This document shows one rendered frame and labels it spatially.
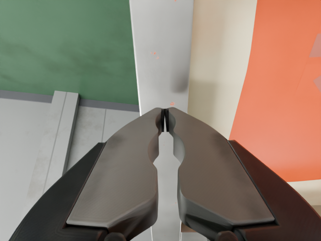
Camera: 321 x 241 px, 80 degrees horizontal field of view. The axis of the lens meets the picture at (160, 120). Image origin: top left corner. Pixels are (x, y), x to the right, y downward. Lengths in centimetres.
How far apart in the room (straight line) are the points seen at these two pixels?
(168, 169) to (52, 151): 247
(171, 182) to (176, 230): 9
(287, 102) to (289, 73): 3
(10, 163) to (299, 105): 285
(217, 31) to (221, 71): 3
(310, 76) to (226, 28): 9
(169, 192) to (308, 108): 16
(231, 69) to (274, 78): 4
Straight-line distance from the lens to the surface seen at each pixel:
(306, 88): 22
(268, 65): 20
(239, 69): 19
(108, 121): 287
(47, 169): 259
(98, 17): 194
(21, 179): 282
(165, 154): 18
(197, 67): 18
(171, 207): 24
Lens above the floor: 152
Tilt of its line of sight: 26 degrees down
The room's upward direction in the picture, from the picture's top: 179 degrees clockwise
